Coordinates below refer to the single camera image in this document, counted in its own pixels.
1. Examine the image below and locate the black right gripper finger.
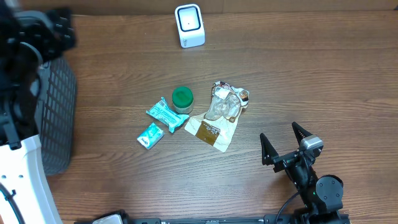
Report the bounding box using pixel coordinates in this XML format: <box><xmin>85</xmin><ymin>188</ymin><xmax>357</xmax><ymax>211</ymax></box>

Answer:
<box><xmin>260</xmin><ymin>133</ymin><xmax>279</xmax><ymax>166</ymax></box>
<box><xmin>292</xmin><ymin>122</ymin><xmax>312</xmax><ymax>146</ymax></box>

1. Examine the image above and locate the beige clear snack bag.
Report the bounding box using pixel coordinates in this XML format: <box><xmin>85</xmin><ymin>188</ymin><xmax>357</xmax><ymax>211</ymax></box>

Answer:
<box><xmin>185</xmin><ymin>81</ymin><xmax>249</xmax><ymax>152</ymax></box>

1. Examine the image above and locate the green lid jar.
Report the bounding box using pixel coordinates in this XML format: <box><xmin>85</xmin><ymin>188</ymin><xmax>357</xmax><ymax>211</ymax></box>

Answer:
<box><xmin>172</xmin><ymin>86</ymin><xmax>193</xmax><ymax>114</ymax></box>

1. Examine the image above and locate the light teal wrapper pack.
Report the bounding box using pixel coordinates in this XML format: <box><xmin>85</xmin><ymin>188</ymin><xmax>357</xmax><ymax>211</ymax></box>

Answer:
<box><xmin>146</xmin><ymin>97</ymin><xmax>189</xmax><ymax>133</ymax></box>

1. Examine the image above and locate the teal tissue pack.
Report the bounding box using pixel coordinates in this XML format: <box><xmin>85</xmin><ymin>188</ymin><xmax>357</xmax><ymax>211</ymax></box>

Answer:
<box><xmin>137</xmin><ymin>123</ymin><xmax>164</xmax><ymax>150</ymax></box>

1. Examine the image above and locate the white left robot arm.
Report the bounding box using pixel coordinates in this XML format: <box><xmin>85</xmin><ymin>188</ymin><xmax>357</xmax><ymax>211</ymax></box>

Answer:
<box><xmin>1</xmin><ymin>1</ymin><xmax>77</xmax><ymax>223</ymax></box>

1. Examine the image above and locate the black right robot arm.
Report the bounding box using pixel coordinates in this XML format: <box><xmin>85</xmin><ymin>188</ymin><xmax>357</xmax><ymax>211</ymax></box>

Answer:
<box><xmin>260</xmin><ymin>122</ymin><xmax>350</xmax><ymax>224</ymax></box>

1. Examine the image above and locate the white barcode scanner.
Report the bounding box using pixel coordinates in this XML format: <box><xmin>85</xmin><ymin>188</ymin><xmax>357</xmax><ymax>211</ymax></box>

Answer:
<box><xmin>175</xmin><ymin>4</ymin><xmax>205</xmax><ymax>49</ymax></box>

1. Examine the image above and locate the dark grey plastic basket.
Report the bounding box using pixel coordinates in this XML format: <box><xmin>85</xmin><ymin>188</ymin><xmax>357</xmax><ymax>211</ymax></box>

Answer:
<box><xmin>14</xmin><ymin>9</ymin><xmax>77</xmax><ymax>177</ymax></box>

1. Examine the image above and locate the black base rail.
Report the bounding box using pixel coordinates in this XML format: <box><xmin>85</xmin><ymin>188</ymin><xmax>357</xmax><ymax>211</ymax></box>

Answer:
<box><xmin>75</xmin><ymin>214</ymin><xmax>351</xmax><ymax>224</ymax></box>

